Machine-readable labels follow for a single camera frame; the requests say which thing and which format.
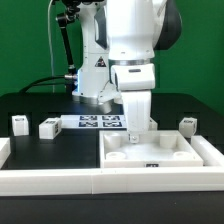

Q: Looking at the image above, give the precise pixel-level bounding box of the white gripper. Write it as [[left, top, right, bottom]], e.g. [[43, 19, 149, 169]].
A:
[[121, 91, 151, 144]]

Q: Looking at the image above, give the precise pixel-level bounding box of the white left fence bar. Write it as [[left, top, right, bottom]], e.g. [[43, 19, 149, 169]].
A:
[[0, 138, 11, 168]]

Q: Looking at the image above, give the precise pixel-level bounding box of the white right fence bar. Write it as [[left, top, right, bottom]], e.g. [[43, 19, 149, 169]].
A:
[[191, 135, 224, 167]]

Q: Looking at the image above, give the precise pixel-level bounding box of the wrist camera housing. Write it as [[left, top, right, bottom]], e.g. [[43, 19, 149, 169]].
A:
[[111, 64, 155, 91]]

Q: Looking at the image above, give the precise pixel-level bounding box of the white cable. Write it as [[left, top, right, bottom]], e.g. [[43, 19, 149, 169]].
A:
[[47, 0, 56, 94]]

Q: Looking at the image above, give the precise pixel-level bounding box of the white front fence bar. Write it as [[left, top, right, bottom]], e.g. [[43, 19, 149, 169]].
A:
[[0, 167, 224, 196]]

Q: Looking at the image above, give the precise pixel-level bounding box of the black cable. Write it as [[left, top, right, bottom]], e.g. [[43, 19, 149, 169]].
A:
[[19, 75, 76, 94]]

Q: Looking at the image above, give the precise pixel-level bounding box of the white square table top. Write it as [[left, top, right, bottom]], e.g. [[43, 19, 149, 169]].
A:
[[99, 131, 204, 168]]

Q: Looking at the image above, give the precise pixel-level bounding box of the white marker base plate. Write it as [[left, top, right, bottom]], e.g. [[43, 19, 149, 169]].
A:
[[61, 115, 126, 129]]

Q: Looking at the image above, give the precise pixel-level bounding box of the white fence bar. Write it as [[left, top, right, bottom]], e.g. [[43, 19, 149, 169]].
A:
[[0, 138, 11, 168], [191, 135, 224, 167], [0, 167, 224, 196]]

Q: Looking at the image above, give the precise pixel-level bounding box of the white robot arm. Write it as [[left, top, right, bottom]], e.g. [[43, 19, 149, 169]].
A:
[[72, 0, 182, 143]]

